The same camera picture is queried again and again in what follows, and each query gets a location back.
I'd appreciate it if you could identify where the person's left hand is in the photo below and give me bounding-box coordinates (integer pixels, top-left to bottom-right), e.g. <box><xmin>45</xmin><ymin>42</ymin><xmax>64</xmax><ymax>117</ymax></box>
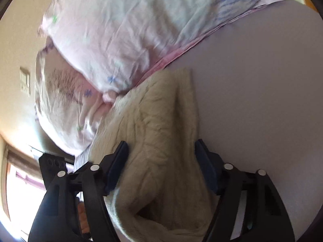
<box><xmin>77</xmin><ymin>199</ymin><xmax>89</xmax><ymax>235</ymax></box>

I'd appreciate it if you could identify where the white floral pillow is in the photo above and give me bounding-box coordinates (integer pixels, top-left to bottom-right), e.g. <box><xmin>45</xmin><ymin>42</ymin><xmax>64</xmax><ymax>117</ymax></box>
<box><xmin>34</xmin><ymin>0</ymin><xmax>287</xmax><ymax>157</ymax></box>

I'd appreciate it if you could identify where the lavender bed sheet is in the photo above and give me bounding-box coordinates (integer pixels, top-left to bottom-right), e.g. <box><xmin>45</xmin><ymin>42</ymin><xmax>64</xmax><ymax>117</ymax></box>
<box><xmin>73</xmin><ymin>0</ymin><xmax>323</xmax><ymax>242</ymax></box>

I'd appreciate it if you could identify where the white wall switch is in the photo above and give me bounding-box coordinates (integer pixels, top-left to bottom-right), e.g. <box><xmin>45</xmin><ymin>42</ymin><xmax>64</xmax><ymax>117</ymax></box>
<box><xmin>20</xmin><ymin>66</ymin><xmax>31</xmax><ymax>97</ymax></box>

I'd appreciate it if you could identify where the cream knit sweater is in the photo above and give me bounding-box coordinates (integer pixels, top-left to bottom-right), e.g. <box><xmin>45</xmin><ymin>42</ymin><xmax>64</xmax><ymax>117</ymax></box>
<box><xmin>89</xmin><ymin>68</ymin><xmax>220</xmax><ymax>242</ymax></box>

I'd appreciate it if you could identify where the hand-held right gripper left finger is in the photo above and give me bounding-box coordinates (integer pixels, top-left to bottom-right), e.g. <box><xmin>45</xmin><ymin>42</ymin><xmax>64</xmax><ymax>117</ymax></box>
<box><xmin>28</xmin><ymin>141</ymin><xmax>130</xmax><ymax>242</ymax></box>

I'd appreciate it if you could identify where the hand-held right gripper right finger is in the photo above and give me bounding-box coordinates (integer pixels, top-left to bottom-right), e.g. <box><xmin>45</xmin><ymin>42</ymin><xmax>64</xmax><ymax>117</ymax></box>
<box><xmin>194</xmin><ymin>139</ymin><xmax>296</xmax><ymax>242</ymax></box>

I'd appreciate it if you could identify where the bright window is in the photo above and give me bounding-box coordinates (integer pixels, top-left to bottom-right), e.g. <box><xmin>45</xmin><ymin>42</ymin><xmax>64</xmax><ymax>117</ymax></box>
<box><xmin>0</xmin><ymin>150</ymin><xmax>48</xmax><ymax>235</ymax></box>

